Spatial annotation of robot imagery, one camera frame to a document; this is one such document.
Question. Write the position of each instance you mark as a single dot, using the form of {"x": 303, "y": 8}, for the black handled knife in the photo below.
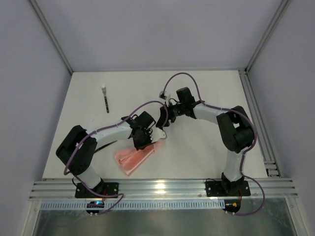
{"x": 104, "y": 146}

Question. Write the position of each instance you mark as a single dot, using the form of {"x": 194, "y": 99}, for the right small controller board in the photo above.
{"x": 232, "y": 206}

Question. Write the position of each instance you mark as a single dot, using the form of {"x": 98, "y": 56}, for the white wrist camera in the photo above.
{"x": 157, "y": 134}
{"x": 164, "y": 96}

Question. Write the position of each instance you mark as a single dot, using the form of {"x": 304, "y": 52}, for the right side aluminium rail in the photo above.
{"x": 265, "y": 145}

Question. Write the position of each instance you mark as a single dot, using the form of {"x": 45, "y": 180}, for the front aluminium rail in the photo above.
{"x": 162, "y": 189}

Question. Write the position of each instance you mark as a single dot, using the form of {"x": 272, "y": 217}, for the small controller board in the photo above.
{"x": 93, "y": 208}
{"x": 232, "y": 206}

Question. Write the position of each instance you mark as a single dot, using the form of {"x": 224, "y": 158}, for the corner aluminium post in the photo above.
{"x": 48, "y": 30}
{"x": 271, "y": 27}

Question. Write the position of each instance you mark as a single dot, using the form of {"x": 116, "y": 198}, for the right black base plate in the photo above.
{"x": 225, "y": 188}

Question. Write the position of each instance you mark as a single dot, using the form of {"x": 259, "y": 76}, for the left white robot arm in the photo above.
{"x": 79, "y": 146}

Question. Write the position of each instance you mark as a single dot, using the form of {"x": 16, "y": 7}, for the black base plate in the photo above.
{"x": 225, "y": 188}
{"x": 102, "y": 190}

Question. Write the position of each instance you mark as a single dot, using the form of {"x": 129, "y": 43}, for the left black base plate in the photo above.
{"x": 102, "y": 190}

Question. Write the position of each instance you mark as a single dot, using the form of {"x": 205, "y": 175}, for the slotted cable duct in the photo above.
{"x": 137, "y": 204}

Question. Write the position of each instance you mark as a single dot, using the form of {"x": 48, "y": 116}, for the right corner aluminium post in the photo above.
{"x": 271, "y": 27}

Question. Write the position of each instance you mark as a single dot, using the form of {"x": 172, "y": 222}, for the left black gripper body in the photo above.
{"x": 143, "y": 141}

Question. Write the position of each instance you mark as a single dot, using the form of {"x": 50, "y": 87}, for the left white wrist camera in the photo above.
{"x": 157, "y": 134}

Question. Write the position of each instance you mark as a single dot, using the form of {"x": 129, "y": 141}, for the left small controller board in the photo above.
{"x": 93, "y": 208}

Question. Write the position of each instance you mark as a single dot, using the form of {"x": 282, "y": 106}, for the pink cloth napkin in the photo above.
{"x": 130, "y": 159}

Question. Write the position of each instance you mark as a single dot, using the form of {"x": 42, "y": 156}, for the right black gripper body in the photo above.
{"x": 165, "y": 114}

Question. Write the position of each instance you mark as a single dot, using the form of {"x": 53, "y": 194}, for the aluminium rail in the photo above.
{"x": 265, "y": 145}
{"x": 162, "y": 189}

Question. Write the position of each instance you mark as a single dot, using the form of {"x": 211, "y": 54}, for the left corner aluminium post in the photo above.
{"x": 48, "y": 30}

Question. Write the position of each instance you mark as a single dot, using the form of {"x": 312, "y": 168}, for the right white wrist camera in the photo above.
{"x": 164, "y": 96}

